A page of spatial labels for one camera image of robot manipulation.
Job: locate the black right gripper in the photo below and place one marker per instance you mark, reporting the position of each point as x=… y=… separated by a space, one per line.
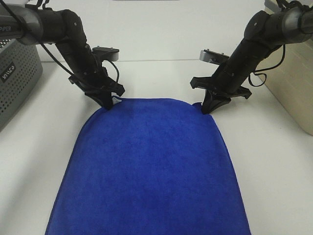
x=219 y=88

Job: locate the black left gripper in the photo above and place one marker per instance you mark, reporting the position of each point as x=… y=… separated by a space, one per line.
x=97 y=84

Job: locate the blue microfibre towel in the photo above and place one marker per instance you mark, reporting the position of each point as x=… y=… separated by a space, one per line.
x=149 y=167

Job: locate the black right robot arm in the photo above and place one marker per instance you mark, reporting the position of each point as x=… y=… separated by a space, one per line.
x=252 y=49

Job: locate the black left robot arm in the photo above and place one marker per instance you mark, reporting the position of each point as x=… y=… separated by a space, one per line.
x=39 y=25

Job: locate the beige storage bin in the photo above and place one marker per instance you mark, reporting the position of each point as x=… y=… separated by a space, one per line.
x=288 y=85

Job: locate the grey perforated plastic basket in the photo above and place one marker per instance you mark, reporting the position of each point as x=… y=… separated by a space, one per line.
x=20 y=70

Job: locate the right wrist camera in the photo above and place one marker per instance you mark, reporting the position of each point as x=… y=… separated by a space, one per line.
x=212 y=57

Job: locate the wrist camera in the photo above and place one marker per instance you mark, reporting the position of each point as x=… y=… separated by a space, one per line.
x=212 y=57
x=106 y=53

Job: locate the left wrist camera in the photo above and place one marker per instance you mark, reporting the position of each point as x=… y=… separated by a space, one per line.
x=106 y=53

